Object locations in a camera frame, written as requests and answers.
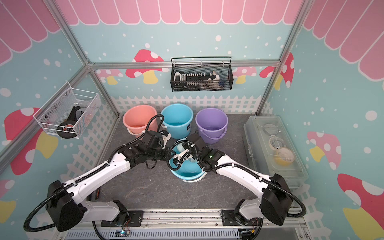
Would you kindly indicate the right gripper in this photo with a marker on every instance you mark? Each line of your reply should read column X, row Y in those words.
column 185, row 145

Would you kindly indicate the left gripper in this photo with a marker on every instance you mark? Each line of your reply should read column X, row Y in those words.
column 166, row 155

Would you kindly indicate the teal bucket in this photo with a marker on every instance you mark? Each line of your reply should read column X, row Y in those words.
column 188, row 172
column 177, row 121

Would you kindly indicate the light green cloth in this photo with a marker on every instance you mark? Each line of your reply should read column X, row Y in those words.
column 181, row 149

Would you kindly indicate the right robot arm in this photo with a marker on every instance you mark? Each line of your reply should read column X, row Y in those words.
column 274, row 200

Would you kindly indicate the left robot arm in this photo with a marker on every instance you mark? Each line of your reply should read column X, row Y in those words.
column 67, row 203

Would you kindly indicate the purple bucket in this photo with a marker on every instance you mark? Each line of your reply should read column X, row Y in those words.
column 212, row 124

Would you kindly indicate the pink bucket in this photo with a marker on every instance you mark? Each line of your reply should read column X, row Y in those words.
column 137, row 118

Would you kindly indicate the white power strip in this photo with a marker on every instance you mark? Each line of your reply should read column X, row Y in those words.
column 201, row 80

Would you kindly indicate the clear plastic storage box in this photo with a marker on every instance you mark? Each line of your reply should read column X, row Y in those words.
column 270, row 150

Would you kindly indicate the black tape dispenser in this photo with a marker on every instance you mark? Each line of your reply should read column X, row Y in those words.
column 66, row 129

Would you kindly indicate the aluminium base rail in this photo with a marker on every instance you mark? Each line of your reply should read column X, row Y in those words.
column 189, row 224

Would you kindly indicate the red handled pliers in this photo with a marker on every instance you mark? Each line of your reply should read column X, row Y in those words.
column 97, row 194

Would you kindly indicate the black wire wall basket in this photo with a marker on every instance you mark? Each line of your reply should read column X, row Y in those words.
column 215, row 65

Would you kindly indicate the white wire wall basket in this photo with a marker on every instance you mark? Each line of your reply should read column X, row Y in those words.
column 57, row 109

